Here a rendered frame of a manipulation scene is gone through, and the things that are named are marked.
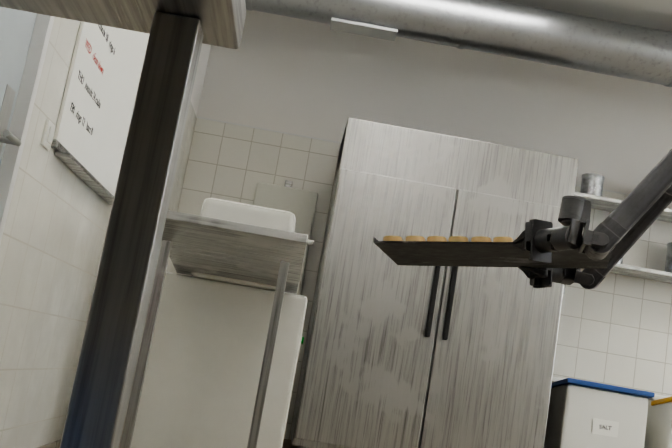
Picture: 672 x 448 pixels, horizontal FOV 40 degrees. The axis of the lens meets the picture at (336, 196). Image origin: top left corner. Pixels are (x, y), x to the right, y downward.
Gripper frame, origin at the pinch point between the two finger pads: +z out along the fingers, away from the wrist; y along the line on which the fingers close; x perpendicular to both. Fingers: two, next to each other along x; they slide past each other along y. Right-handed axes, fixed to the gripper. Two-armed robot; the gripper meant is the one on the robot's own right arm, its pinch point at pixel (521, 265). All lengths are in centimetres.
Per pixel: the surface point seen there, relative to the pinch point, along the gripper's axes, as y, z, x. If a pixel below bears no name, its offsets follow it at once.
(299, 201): 89, -112, -335
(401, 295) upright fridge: 22, -127, -233
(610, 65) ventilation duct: 168, -221, -166
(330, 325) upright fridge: 1, -93, -252
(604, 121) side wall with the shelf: 167, -295, -237
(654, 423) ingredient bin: -37, -297, -195
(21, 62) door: 46, 132, -70
